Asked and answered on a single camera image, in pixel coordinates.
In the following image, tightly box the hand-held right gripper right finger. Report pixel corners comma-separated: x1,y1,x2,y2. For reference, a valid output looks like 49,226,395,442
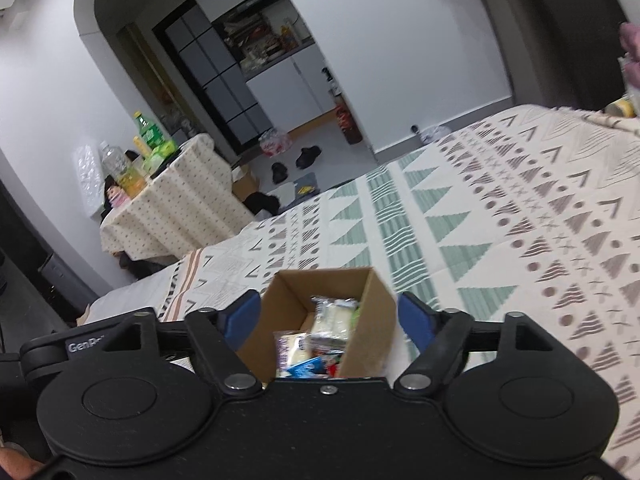
392,291,556,397

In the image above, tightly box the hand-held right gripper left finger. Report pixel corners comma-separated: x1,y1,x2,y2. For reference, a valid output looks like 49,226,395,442
115,294,263,397

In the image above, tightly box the cardboard box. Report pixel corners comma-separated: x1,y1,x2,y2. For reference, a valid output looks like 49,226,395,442
235,267,397,391

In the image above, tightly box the long white snack packet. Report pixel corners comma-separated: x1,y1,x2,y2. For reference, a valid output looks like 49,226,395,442
273,330,312,379

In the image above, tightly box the blue snack packet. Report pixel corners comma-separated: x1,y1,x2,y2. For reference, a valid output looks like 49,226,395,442
287,357,327,379

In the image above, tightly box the clear white cake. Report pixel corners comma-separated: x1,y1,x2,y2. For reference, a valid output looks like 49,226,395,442
306,296,362,352

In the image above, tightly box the person's left hand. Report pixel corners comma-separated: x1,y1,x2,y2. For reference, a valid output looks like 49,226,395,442
0,446,45,480

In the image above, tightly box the white bed sheet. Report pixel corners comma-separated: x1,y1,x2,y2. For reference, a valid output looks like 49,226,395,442
80,247,201,327

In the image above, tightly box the black cloth bag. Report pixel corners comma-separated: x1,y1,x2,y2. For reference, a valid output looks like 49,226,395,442
244,191,281,216

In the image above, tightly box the table with dotted tablecloth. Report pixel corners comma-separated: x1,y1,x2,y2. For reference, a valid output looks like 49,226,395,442
100,134,256,261

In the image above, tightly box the small brown carton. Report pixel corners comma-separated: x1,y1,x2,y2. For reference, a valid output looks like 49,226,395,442
231,165,261,201

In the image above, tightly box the patterned blanket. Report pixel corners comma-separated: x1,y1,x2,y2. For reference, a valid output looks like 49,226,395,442
155,104,640,480

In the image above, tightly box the grey floor mat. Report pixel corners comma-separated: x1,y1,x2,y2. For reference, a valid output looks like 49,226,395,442
292,172,321,196

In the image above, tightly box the pack of water bottles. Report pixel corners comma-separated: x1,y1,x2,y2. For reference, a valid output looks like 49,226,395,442
257,127,293,157

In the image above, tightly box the bubble wrap sheet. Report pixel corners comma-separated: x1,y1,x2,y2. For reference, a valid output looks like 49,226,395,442
74,142,108,218

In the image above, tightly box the green tissue pack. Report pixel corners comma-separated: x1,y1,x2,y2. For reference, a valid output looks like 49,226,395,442
144,141,180,171

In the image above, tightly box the clear bottle yellow liquid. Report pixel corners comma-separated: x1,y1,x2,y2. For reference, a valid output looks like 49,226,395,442
100,141,148,198

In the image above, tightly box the green soda bottle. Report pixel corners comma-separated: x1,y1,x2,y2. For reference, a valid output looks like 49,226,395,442
132,111,171,153

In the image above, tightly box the red fire extinguisher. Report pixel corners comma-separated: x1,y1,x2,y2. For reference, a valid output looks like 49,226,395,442
334,102,363,145

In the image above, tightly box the white cabinet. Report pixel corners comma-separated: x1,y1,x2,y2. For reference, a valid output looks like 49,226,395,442
247,42,341,136

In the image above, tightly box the black grid door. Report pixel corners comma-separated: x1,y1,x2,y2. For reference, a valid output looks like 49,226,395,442
152,7,274,156

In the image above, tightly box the cluttered shelf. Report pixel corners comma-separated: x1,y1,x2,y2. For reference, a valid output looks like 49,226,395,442
222,7,313,78

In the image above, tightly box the black leaning panel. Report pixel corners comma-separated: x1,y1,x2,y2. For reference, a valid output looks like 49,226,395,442
515,0,626,111

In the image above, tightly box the pink pillow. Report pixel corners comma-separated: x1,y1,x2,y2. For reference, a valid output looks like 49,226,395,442
619,22,640,63

